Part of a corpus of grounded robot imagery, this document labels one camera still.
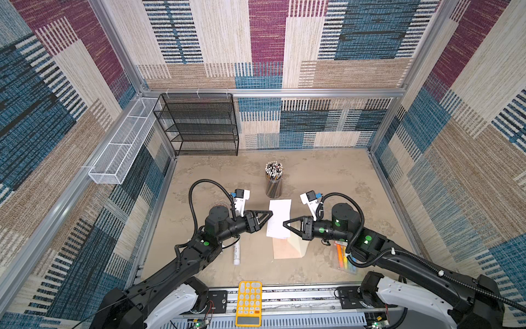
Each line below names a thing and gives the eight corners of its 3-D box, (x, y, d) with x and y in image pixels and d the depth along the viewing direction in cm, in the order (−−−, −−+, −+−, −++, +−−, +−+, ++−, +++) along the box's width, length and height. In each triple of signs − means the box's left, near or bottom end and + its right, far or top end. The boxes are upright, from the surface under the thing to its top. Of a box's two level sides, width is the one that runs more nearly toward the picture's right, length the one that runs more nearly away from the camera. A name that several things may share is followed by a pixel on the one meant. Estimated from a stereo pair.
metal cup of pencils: (265, 198, 103) (265, 174, 88) (265, 186, 107) (265, 161, 93) (281, 198, 103) (283, 174, 88) (280, 185, 107) (282, 161, 93)
